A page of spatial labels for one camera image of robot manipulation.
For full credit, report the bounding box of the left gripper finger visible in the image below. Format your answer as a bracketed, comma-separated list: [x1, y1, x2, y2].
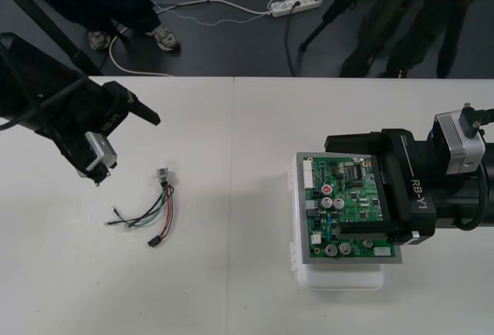
[129, 96, 161, 126]

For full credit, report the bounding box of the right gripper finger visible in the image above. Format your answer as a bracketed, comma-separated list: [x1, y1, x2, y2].
[337, 222, 401, 243]
[323, 133, 374, 155]

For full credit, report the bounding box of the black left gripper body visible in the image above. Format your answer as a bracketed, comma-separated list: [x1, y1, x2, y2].
[34, 79, 137, 178]

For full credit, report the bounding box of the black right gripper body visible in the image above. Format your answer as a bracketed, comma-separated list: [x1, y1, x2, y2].
[370, 128, 440, 247]

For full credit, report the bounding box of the red black green cable bundle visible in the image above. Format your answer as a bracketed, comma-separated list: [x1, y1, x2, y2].
[103, 167, 175, 249]

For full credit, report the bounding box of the dark tripod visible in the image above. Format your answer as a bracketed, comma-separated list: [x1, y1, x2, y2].
[299, 0, 482, 80]

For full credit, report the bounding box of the black slanted stand pole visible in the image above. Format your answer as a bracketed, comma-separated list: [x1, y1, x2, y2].
[0, 0, 102, 77]

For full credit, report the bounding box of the white power strip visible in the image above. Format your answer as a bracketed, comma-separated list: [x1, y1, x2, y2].
[269, 0, 323, 19]

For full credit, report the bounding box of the green circuit board grey frame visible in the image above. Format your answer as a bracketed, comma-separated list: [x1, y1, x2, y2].
[295, 151, 404, 266]

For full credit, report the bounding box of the left arm wrist camera box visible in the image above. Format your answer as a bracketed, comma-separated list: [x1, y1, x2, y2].
[75, 130, 118, 189]

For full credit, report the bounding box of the arm wrist camera box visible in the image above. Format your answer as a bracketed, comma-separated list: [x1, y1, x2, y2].
[75, 130, 118, 189]
[434, 110, 486, 177]

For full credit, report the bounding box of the right arm wrist camera box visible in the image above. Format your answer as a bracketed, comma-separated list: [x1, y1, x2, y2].
[434, 110, 486, 177]

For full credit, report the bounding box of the black plugged floor cable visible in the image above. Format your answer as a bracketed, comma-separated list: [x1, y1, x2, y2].
[284, 1, 306, 78]

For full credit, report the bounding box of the cream power strip cord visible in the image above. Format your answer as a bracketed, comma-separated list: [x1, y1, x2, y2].
[109, 0, 271, 78]

